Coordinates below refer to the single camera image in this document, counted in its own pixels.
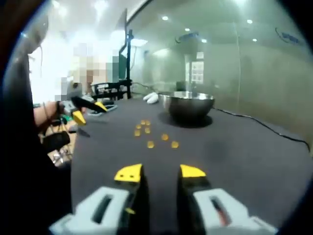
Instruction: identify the white wall notice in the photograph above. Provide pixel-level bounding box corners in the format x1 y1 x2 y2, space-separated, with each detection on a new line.
190 60 205 83

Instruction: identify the black pouch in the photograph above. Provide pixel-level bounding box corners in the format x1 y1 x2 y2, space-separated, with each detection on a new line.
45 130 71 153

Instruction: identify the black table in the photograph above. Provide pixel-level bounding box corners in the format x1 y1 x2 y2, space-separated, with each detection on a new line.
69 96 313 235

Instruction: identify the dark green monitor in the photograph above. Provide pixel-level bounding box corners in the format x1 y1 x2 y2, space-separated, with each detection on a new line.
118 46 128 79

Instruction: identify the thin black cable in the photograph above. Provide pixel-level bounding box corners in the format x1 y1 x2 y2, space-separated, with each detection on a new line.
133 82 159 94

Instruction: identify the white rounded object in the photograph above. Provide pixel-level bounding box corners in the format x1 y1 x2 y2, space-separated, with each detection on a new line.
142 91 160 105

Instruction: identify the person's left hand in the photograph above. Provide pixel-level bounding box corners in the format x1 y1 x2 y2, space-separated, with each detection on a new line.
47 101 65 125

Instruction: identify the stainless steel bowl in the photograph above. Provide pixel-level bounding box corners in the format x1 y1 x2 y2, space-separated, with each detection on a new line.
158 91 216 123

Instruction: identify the person's dark clothing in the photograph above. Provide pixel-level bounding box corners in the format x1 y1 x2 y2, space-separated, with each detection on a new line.
3 48 75 235

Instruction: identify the black desk rack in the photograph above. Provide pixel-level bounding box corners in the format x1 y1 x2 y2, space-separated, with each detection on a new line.
89 80 134 101

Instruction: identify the grey flat tray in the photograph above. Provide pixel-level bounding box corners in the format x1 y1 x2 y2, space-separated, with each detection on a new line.
87 103 118 116

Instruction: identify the group of yellow QQ candies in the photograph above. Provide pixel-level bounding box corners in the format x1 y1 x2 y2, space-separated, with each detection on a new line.
134 119 179 149

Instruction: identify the black monitor stand pole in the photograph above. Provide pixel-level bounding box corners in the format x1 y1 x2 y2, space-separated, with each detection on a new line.
125 28 134 100

